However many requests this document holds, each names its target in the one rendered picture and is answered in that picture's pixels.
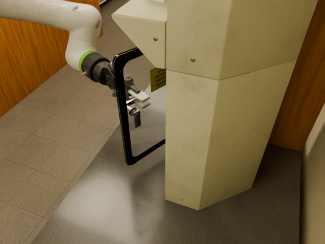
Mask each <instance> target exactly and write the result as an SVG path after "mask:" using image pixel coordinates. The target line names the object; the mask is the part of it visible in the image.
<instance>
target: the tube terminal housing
mask: <svg viewBox="0 0 325 244"><path fill-rule="evenodd" d="M317 1H318V0H167V53H166V69H167V70H166V129H165V200H168V201H171V202H174V203H177V204H180V205H183V206H186V207H189V208H192V209H195V210H201V209H203V208H206V207H208V206H210V205H213V204H215V203H218V202H220V201H222V200H225V199H227V198H230V197H232V196H234V195H237V194H239V193H242V192H244V191H246V190H249V189H251V188H252V185H253V182H254V179H255V176H256V174H257V171H258V168H259V166H260V163H261V160H262V157H263V154H264V152H265V149H266V145H267V143H268V140H269V137H270V134H271V131H272V129H273V126H274V123H275V120H276V117H277V114H278V112H279V109H280V107H281V103H282V100H283V98H284V95H285V92H286V89H287V86H288V84H289V81H290V78H291V75H292V72H293V69H294V67H295V63H296V60H297V58H298V55H299V52H300V50H301V47H302V44H303V41H304V38H305V36H306V33H307V30H308V27H309V24H310V21H311V18H312V15H313V13H314V10H315V7H316V4H317Z"/></svg>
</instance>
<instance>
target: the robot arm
mask: <svg viewBox="0 0 325 244"><path fill-rule="evenodd" d="M0 18H6V19H13V20H20V21H26V22H31V23H36V24H41V25H45V26H49V27H54V28H57V29H63V30H66V31H68V32H69V33H70V35H69V40H68V44H67V47H66V52H65V59H66V61H67V63H68V65H69V66H70V67H72V68H73V69H75V70H77V71H80V72H82V74H81V75H82V76H84V75H85V76H87V77H88V78H90V79H91V80H92V81H94V82H98V83H100V84H102V85H107V86H108V87H109V88H110V89H112V91H113V94H112V96H113V97H117V95H116V88H115V81H114V73H113V66H112V62H110V60H109V59H107V58H106V57H104V56H102V55H101V54H99V53H98V52H96V50H97V43H98V38H99V34H100V31H101V27H102V23H103V21H102V16H101V14H100V12H99V11H98V10H97V9H96V8H95V7H93V6H92V5H89V4H82V3H76V2H70V1H64V0H0Z"/></svg>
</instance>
